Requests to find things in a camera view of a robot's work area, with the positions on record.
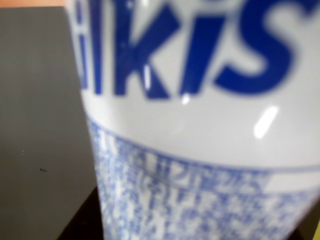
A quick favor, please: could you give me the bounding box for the grey table mat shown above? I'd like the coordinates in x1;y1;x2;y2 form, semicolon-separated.
0;6;101;240

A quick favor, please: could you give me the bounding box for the white blue Milkis can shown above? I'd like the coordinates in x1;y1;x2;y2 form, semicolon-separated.
65;0;320;240

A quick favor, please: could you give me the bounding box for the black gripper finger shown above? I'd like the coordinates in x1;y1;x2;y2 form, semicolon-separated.
56;184;106;240
291;214;320;240

